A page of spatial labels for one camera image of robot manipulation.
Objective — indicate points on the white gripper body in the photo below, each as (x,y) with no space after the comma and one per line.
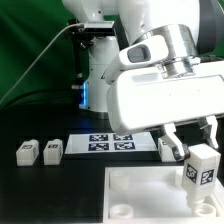
(142,100)

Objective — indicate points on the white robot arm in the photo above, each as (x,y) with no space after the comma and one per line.
(191,28)

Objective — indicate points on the white square tabletop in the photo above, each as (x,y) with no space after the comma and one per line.
(151,195)

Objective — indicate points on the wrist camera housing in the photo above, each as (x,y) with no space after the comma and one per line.
(147,52)

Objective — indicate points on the silver camera on mount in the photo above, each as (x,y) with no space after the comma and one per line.
(99,27)

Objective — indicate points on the white fiducial marker sheet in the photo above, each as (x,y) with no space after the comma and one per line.
(109,143)

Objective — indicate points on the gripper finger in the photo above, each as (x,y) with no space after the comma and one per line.
(180,151)
(209,126)

